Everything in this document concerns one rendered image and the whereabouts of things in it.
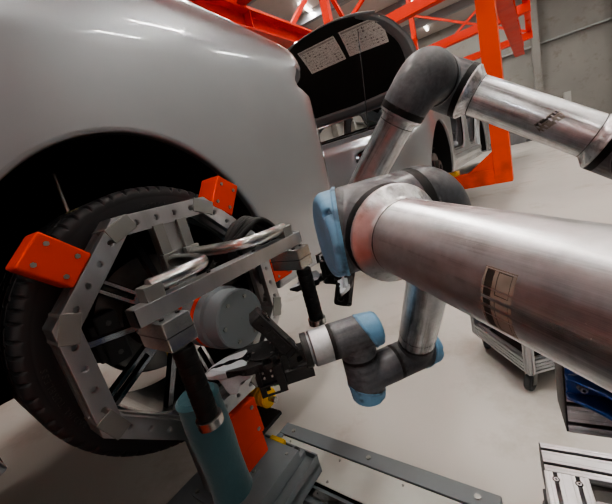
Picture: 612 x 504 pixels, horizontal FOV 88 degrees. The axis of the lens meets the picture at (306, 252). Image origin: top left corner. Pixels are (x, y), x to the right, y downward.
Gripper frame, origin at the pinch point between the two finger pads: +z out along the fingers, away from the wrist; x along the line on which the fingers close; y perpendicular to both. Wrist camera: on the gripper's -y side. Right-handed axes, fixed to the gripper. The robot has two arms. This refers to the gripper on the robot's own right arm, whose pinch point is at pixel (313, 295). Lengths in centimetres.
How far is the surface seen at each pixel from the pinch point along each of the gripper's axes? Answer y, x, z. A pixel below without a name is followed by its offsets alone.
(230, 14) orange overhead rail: 214, -252, -275
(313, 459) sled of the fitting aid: -67, -19, -6
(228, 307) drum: 5.8, -7.3, 19.5
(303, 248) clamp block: 11.9, -0.4, -0.1
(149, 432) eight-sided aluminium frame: -15.6, -20.6, 36.8
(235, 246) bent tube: 16.9, -7.7, 13.4
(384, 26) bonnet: 137, -72, -280
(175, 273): 17.7, -4.2, 29.9
